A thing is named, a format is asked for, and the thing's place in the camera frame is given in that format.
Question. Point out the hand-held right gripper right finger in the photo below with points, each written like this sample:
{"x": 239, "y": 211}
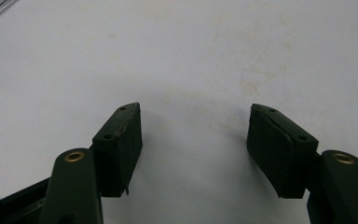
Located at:
{"x": 276, "y": 155}

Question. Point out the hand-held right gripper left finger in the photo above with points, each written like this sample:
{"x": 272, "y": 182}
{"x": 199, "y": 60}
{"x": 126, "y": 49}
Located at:
{"x": 118, "y": 155}

